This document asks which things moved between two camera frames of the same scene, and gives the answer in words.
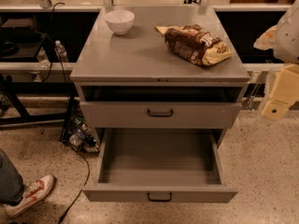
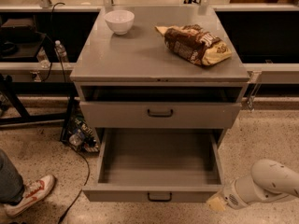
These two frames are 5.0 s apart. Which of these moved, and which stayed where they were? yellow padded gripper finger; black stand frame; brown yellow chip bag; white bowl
Moved: yellow padded gripper finger
Stayed: black stand frame; white bowl; brown yellow chip bag
